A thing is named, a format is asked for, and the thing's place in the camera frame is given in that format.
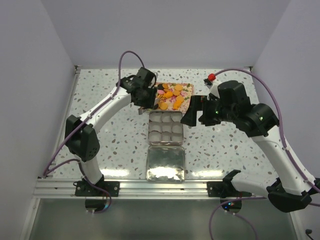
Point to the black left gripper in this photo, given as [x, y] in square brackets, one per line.
[150, 102]

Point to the metal tongs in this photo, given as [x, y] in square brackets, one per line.
[141, 110]

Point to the white paper cup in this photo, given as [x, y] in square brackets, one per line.
[154, 137]
[166, 127]
[176, 137]
[166, 137]
[155, 127]
[177, 128]

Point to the orange round cookie front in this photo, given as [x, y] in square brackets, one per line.
[163, 106]

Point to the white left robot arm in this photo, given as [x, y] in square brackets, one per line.
[81, 132]

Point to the aluminium rail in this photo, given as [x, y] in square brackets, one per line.
[129, 189]

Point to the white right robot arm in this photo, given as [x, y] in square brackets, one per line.
[293, 188]

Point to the silver tin lid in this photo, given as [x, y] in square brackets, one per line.
[165, 164]

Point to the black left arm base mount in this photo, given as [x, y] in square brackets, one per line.
[84, 189]

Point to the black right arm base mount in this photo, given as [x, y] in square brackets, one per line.
[224, 189]

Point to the orange fish cookie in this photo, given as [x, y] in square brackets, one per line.
[176, 105]

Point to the orange flower cookie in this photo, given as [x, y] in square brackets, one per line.
[168, 94]

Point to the square cookie tin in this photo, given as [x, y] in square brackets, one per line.
[166, 116]

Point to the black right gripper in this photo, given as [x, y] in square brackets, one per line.
[196, 104]

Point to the orange round cookie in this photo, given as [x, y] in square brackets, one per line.
[163, 106]
[178, 87]

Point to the floral cookie tray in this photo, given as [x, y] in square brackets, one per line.
[182, 96]

